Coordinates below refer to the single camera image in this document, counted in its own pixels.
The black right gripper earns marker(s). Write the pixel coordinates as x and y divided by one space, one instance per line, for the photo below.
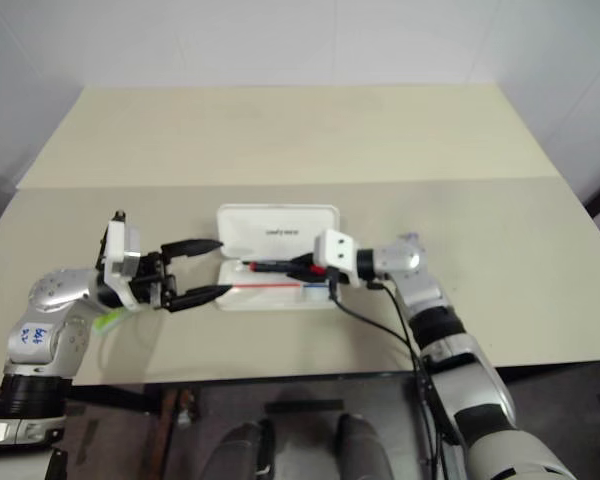
310 260

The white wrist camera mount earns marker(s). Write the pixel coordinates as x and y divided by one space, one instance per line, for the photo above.
116 250
337 250

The pale purple marker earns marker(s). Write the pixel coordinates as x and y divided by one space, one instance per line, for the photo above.
410 236

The white plastic pencil case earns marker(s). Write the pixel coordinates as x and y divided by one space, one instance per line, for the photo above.
275 230

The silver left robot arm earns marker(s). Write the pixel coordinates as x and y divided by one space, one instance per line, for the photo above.
55 292

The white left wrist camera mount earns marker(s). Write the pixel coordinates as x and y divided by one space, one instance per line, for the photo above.
116 250

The black marker with red cap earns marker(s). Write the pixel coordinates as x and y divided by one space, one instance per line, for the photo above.
270 266

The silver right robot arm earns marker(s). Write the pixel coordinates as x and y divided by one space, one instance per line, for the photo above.
472 360

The thin red and blue pen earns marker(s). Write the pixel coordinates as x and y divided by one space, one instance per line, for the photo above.
265 285

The black table frame beam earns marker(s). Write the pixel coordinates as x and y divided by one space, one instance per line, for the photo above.
110 399

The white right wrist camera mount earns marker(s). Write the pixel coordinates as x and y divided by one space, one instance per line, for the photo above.
337 250

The white sticker with blue writing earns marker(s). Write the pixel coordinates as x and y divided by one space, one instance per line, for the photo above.
34 335

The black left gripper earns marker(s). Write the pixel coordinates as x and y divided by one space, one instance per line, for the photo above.
152 282

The brown rusty bracket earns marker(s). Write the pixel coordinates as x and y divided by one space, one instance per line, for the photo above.
180 407

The light green marker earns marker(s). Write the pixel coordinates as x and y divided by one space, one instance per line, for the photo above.
109 321

